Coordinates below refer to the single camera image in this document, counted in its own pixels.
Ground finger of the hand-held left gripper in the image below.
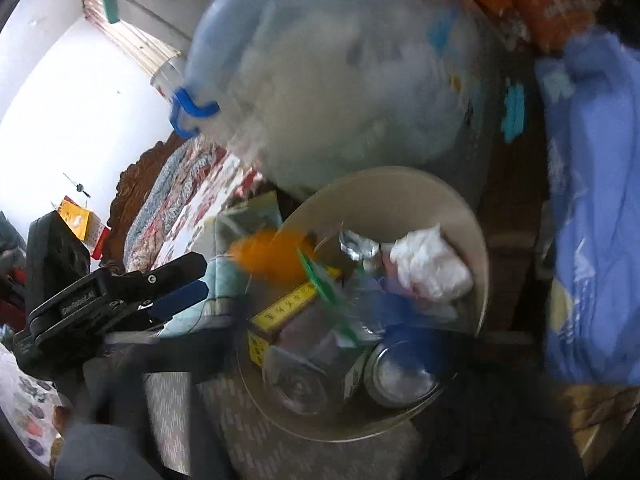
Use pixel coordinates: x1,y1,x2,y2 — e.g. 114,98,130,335
146,252,209,297
144,280,211,324

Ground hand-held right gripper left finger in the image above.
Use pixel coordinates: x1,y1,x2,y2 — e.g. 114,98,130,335
52,330,246,480

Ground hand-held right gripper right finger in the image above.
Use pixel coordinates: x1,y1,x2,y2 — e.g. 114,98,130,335
415,332,586,480

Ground orange snack packet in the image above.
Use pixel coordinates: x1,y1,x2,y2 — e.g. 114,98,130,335
229,227,316,281

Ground beige round trash bin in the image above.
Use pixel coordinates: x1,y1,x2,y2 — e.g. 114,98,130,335
235,166,490,443

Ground floral quilt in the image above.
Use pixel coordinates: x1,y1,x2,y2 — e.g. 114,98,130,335
122,137,263,271

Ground metal can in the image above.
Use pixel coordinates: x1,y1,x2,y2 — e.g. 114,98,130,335
362,332,448,408

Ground dark wooden headboard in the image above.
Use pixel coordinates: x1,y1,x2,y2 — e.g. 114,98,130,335
112,132,196,261

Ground white floral cloth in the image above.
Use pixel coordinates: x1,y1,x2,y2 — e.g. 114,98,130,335
0,345,71,461

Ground blue wrapper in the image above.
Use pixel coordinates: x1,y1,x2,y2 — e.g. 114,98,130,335
370,290,451,341

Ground crumpled white tissue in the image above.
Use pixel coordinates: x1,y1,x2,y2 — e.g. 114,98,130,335
389,225,475,301

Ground clear plastic cup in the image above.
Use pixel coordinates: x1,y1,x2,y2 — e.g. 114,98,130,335
265,345,351,416

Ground crumpled silver foil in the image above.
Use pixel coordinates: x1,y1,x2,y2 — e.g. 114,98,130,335
337,230,383,261

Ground blue plastic bag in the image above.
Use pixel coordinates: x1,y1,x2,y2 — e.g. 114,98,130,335
535,27,640,386

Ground red wall decoration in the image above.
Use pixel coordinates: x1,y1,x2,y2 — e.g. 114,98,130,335
92,227,111,261

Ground yellow box on wall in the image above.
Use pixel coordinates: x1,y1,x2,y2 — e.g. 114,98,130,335
57,197,93,241

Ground clear plastic container blue handle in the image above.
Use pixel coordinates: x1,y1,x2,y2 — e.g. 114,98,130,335
172,0,501,181

